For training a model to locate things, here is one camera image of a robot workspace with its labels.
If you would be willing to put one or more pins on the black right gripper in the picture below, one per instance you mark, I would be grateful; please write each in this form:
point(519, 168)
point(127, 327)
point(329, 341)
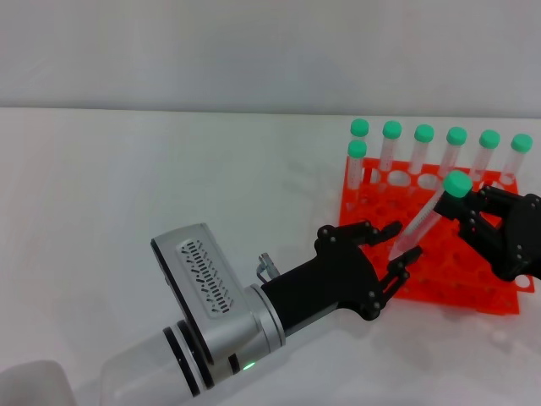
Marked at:
point(528, 228)

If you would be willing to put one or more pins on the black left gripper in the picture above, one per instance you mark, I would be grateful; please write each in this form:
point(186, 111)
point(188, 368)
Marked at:
point(334, 279)

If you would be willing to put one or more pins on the clear test tube green cap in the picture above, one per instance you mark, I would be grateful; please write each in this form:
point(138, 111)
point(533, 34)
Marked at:
point(521, 142)
point(489, 138)
point(456, 135)
point(424, 133)
point(457, 184)
point(357, 148)
point(359, 127)
point(391, 129)

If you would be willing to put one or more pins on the orange test tube rack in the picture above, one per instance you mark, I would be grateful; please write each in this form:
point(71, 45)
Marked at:
point(448, 275)

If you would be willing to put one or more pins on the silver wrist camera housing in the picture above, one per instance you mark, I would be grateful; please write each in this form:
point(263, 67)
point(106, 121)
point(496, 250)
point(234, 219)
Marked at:
point(190, 270)

